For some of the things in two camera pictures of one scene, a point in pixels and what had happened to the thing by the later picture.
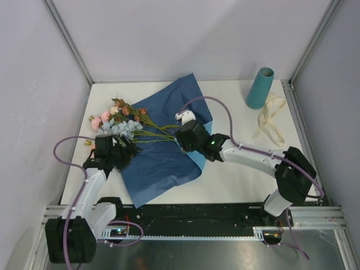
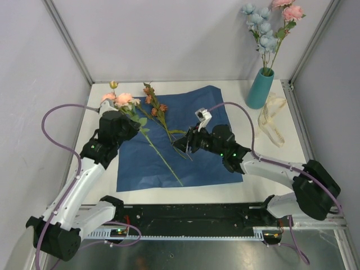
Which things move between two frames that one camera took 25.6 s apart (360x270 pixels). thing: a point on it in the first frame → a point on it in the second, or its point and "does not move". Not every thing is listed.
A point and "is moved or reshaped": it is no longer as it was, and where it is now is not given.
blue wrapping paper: [163, 166] is moved or reshaped
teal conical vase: [260, 89] does not move
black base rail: [217, 221] does not move
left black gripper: [130, 150] → [133, 125]
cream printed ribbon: [273, 104] does not move
